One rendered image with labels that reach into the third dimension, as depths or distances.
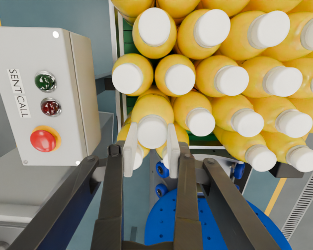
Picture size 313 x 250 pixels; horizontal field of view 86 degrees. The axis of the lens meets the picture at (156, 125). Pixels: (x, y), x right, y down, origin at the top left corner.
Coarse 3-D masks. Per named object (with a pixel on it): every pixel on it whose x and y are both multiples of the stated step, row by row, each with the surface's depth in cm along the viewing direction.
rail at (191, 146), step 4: (192, 140) 42; (196, 140) 42; (192, 144) 40; (196, 144) 40; (200, 144) 40; (204, 144) 40; (208, 144) 40; (212, 144) 40; (216, 144) 41; (220, 144) 41; (192, 148) 40; (196, 148) 40; (200, 148) 40; (204, 148) 40; (208, 148) 40; (212, 148) 40; (216, 148) 40; (220, 148) 40; (224, 148) 40
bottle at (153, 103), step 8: (152, 88) 33; (144, 96) 27; (152, 96) 26; (160, 96) 27; (136, 104) 26; (144, 104) 24; (152, 104) 24; (160, 104) 24; (168, 104) 26; (136, 112) 24; (144, 112) 23; (152, 112) 23; (160, 112) 23; (168, 112) 24; (136, 120) 24; (168, 120) 24
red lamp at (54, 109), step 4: (48, 100) 23; (44, 104) 22; (48, 104) 22; (52, 104) 23; (56, 104) 23; (44, 108) 23; (48, 108) 23; (52, 108) 23; (56, 108) 23; (44, 112) 23; (48, 112) 23; (52, 112) 23; (56, 112) 23
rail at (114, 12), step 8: (112, 8) 30; (112, 16) 30; (112, 24) 31; (112, 32) 31; (112, 40) 31; (120, 96) 36; (120, 104) 36; (120, 112) 37; (120, 120) 37; (120, 128) 38
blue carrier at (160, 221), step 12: (168, 192) 44; (156, 204) 40; (168, 204) 40; (204, 204) 40; (252, 204) 41; (156, 216) 37; (168, 216) 37; (204, 216) 37; (264, 216) 37; (156, 228) 34; (168, 228) 34; (204, 228) 34; (216, 228) 35; (276, 228) 35; (156, 240) 32; (168, 240) 32; (204, 240) 32; (216, 240) 32; (276, 240) 32
